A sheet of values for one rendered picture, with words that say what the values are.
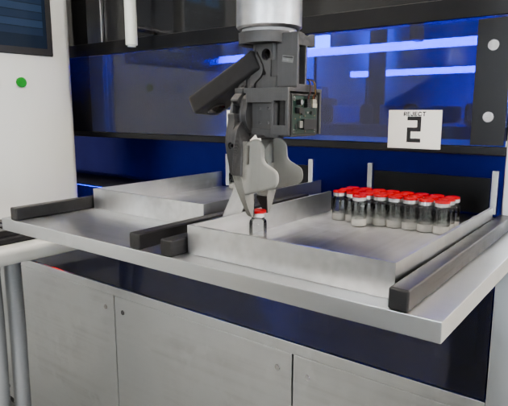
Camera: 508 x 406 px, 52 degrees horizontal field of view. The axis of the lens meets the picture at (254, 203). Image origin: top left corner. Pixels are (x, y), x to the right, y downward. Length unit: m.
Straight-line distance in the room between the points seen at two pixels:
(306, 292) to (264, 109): 0.22
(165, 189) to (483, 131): 0.59
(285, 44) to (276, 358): 0.68
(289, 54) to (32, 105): 0.81
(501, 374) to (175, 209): 0.55
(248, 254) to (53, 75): 0.85
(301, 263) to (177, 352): 0.80
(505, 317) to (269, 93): 0.50
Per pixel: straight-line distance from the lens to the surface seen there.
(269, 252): 0.56
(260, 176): 0.61
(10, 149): 1.27
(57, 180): 1.33
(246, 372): 1.17
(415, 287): 0.48
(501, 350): 0.90
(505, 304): 0.87
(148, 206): 0.85
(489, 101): 0.84
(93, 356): 1.58
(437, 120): 0.85
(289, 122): 0.57
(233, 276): 0.56
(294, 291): 0.52
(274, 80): 0.61
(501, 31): 0.84
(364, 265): 0.50
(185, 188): 1.10
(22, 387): 1.53
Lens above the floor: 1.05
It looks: 10 degrees down
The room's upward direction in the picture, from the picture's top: straight up
